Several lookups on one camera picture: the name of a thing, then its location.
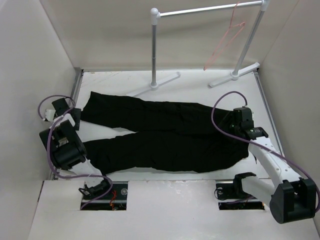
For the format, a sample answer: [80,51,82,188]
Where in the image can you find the right aluminium frame rail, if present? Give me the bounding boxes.
[253,70,285,156]

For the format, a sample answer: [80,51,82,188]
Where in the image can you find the aluminium frame rail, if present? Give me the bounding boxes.
[253,70,285,156]
[48,67,84,180]

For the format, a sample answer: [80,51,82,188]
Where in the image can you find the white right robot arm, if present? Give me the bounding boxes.
[230,106,317,224]

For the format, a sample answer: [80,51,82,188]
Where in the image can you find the black trousers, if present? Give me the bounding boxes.
[80,92,249,175]

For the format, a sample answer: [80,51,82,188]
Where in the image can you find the left aluminium frame rail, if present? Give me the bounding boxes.
[48,67,84,180]

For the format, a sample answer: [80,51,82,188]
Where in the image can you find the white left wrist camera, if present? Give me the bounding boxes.
[43,109,56,122]

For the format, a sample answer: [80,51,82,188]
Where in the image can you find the white clothes rack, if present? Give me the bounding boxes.
[128,0,270,97]

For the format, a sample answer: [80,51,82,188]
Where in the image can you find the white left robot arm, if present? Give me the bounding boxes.
[37,94,113,200]

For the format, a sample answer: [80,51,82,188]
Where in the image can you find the pink wire hanger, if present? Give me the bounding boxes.
[203,1,246,71]

